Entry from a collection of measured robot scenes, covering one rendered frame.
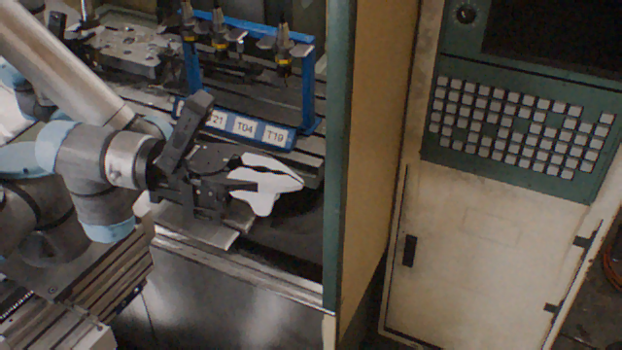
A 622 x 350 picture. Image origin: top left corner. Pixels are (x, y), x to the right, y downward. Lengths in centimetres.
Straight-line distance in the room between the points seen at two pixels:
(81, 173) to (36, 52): 21
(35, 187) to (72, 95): 26
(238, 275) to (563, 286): 96
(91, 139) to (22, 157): 37
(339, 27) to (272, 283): 82
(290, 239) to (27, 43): 107
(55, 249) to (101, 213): 38
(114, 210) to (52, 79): 22
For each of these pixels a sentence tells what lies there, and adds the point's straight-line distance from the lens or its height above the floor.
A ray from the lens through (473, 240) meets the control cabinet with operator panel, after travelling 186.
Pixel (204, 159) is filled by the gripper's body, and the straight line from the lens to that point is 75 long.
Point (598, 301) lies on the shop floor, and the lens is 284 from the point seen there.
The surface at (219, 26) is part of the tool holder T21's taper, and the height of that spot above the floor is 124.
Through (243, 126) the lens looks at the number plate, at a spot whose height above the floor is 94.
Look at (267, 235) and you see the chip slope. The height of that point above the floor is 72.
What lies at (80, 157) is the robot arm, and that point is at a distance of 82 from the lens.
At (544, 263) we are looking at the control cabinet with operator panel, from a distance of 187.
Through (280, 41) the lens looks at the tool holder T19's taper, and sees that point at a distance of 173.
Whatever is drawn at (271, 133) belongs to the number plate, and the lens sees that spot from 186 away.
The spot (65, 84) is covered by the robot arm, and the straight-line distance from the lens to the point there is 95.
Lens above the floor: 206
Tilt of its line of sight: 42 degrees down
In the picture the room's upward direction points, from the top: straight up
